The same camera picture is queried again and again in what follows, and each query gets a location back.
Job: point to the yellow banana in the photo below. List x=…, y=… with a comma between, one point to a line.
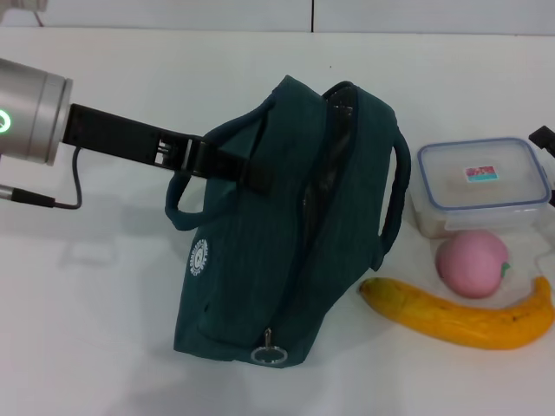
x=433, y=316

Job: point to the pink toy peach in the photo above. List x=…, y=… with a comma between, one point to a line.
x=468, y=264

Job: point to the clear lunch box blue lid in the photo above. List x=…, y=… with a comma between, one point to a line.
x=511, y=190

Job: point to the dark teal insulated lunch bag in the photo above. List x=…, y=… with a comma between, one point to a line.
x=243, y=281

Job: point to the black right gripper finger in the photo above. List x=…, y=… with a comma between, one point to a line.
x=545, y=138

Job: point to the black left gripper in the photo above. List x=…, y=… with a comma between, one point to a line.
x=117, y=134

